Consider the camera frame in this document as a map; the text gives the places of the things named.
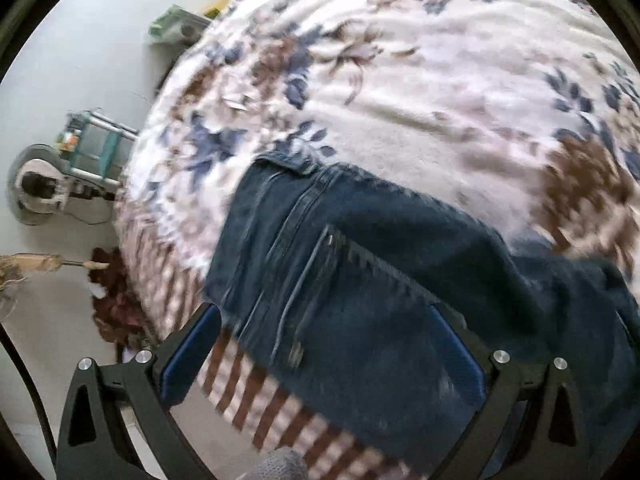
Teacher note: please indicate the straw broom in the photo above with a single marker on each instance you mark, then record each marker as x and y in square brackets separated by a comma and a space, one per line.
[35, 264]

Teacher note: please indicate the dark red cloth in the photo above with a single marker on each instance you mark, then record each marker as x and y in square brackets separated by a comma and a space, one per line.
[112, 305]

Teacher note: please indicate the floral printed blanket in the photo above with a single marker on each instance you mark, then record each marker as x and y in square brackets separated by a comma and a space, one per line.
[400, 75]

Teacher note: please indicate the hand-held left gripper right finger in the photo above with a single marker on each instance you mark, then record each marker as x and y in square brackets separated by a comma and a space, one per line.
[457, 355]

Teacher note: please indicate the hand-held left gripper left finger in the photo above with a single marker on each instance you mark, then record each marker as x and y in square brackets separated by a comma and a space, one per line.
[192, 347]

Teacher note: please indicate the grey knitted object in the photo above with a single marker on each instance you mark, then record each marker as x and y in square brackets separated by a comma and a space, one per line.
[280, 466]

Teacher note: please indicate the green cardboard box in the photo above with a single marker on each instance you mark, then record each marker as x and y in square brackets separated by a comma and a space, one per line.
[175, 25]

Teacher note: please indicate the teal metal rack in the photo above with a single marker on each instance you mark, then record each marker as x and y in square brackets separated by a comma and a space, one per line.
[95, 145]

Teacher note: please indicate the black power strip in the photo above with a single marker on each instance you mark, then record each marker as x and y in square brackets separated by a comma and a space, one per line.
[92, 191]

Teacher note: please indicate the yellow packet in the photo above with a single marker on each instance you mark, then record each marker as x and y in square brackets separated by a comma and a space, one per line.
[217, 5]

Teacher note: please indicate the blue denim pants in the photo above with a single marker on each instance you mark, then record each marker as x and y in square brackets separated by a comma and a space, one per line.
[380, 280]

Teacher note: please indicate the grey round fan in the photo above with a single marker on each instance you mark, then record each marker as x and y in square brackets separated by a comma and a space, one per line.
[37, 185]

